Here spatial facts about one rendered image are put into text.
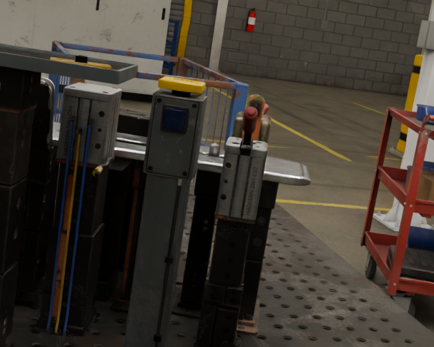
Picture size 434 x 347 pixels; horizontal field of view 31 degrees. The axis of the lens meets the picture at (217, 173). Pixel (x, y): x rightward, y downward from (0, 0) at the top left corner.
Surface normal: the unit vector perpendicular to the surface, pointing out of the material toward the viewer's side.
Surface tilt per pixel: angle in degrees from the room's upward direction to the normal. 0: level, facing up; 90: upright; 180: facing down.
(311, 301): 0
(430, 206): 90
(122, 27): 90
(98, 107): 90
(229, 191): 90
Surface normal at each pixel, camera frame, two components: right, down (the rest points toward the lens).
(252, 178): -0.07, 0.20
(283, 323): 0.14, -0.97
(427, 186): -0.98, -0.11
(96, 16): 0.27, 0.24
